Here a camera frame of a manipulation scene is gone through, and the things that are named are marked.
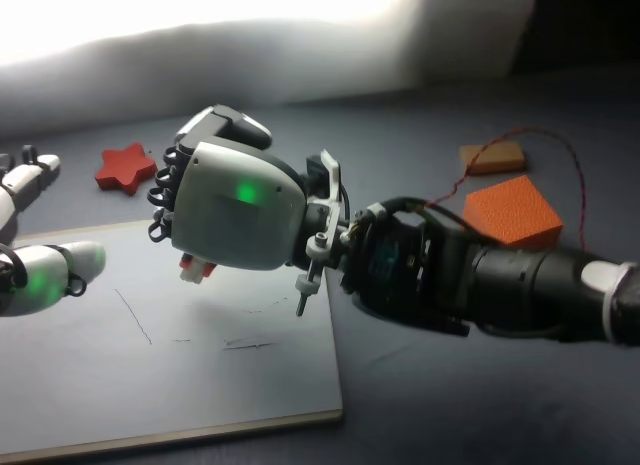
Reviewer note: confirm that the orange black utility knife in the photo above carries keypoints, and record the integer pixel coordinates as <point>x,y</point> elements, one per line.
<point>192,272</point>

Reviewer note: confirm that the white paper pad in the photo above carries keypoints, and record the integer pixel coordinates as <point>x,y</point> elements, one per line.
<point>200,365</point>

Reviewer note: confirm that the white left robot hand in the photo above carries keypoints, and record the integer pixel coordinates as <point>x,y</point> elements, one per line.
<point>40,275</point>

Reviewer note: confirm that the tan wooden block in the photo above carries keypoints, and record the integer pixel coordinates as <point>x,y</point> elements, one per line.
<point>500,157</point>

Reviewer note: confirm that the orange textured block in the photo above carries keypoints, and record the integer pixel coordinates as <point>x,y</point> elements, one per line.
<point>510,207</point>

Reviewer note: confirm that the grey table cloth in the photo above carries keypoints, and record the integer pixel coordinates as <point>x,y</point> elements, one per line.
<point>475,400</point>

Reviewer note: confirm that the red wooden star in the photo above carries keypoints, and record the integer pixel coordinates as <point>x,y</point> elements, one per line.
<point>125,171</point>

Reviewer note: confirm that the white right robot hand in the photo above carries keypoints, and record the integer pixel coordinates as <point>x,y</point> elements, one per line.
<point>235,215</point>

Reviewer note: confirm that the white backdrop cloth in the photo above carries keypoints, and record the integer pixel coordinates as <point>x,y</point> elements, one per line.
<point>250,55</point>

